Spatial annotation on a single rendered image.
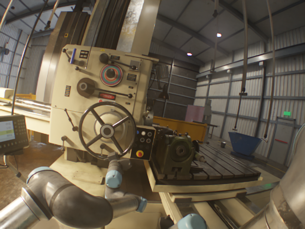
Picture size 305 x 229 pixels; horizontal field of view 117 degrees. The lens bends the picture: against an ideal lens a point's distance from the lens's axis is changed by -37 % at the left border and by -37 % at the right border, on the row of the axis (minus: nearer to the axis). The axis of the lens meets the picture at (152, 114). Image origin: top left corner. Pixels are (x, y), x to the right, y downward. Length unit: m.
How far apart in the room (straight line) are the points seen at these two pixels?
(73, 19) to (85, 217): 2.16
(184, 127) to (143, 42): 2.59
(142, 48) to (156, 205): 1.78
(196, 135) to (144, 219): 2.92
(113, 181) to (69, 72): 0.88
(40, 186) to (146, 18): 2.03
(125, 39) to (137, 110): 1.07
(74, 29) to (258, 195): 3.45
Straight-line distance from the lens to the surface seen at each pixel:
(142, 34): 1.98
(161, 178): 1.22
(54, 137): 1.34
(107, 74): 1.07
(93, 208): 0.40
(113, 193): 0.76
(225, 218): 1.44
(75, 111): 1.21
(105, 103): 0.91
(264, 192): 2.61
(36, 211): 0.44
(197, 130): 4.07
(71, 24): 2.21
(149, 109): 1.10
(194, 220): 0.45
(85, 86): 1.11
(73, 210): 0.38
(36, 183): 0.45
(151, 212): 1.63
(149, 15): 2.14
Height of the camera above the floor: 1.52
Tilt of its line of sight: 4 degrees down
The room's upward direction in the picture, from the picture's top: 11 degrees clockwise
